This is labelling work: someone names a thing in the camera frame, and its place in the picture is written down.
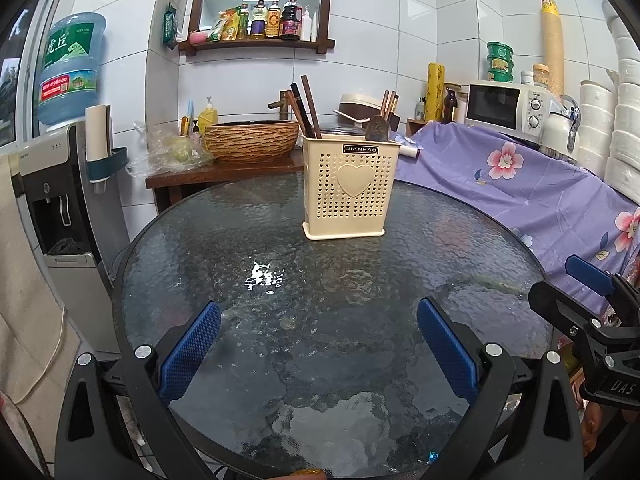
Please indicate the brown glass bottle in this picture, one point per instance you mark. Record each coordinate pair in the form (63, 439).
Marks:
(450, 107)

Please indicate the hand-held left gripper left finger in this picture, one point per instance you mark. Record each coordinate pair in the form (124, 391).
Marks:
(192, 345)

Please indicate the small wooden box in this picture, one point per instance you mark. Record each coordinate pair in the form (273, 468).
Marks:
(414, 127)

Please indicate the wooden mirror wall shelf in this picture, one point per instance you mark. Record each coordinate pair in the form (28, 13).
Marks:
(225, 45)

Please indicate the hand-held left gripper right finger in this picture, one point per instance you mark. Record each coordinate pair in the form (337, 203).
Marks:
(447, 347)

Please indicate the tan lidded jar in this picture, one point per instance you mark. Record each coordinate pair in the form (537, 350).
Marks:
(541, 75)

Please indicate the small clear bottle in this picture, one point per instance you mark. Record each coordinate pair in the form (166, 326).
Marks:
(420, 110)

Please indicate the teal plastic holder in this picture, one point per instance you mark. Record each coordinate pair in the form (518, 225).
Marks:
(117, 157)

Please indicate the yellow soap dispenser bottle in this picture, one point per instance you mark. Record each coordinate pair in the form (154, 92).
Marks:
(207, 120)

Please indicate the bamboo faucet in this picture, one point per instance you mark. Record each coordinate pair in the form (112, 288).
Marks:
(282, 105)

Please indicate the white microwave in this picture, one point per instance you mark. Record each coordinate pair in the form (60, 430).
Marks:
(492, 105)

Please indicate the person's right hand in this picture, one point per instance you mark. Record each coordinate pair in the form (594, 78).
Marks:
(591, 420)

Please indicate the yellow-green snack packet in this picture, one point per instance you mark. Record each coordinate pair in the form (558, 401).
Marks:
(225, 27)

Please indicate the brown bottle orange label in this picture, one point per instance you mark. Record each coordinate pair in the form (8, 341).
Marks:
(273, 22)

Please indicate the water dispenser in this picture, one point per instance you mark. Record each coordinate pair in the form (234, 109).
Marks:
(55, 180)

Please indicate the white squeeze bottle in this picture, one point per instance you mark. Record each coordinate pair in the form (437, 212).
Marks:
(306, 25)

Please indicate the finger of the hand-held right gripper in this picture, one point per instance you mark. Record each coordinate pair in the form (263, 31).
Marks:
(560, 305)
(590, 275)

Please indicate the brown wooden chopstick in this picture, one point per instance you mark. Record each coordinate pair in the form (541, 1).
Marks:
(390, 105)
(290, 102)
(384, 105)
(310, 105)
(395, 106)

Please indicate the yellow liquid condiment bottle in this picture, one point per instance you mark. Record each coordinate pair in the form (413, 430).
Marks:
(257, 22)

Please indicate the yellow oil bottle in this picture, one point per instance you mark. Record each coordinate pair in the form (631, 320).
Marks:
(243, 25)

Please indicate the blue toothbrush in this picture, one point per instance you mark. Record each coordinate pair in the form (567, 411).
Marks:
(190, 115)

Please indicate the woven basin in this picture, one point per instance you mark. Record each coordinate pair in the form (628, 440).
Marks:
(250, 142)

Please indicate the brown white rice cooker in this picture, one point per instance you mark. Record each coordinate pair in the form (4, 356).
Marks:
(357, 105)

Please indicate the white thermos jug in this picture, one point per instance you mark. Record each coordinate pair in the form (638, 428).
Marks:
(555, 130)

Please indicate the yellow wrap roll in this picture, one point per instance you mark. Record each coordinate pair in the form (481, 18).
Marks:
(436, 90)

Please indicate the small white bottle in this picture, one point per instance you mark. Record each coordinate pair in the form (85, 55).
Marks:
(314, 30)

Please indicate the white framed window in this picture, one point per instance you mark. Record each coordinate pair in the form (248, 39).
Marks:
(15, 75)

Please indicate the pink bowl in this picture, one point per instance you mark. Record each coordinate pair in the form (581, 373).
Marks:
(197, 38)

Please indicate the dark soy sauce bottle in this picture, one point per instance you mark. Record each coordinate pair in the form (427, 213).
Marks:
(290, 22)

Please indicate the blue water jug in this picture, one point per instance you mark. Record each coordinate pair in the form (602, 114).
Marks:
(70, 70)

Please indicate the white paper roll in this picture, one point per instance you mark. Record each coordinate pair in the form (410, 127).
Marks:
(410, 151)

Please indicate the cream plastic utensil holder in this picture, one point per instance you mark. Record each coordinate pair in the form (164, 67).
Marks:
(350, 210)

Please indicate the white cup tube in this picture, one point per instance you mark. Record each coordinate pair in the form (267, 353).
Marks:
(97, 135)

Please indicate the wooden side table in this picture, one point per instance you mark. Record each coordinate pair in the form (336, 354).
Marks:
(200, 172)

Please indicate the green hanging packet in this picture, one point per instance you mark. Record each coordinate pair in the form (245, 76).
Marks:
(170, 25)

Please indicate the stack of white bowls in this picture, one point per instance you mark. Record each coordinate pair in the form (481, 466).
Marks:
(625, 135)

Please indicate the clear plastic bag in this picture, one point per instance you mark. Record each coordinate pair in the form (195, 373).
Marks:
(170, 155)

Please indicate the purple floral cloth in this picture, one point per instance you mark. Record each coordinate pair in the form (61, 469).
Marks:
(525, 200)

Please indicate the tall paper cup stack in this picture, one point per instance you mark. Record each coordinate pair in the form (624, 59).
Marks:
(552, 45)

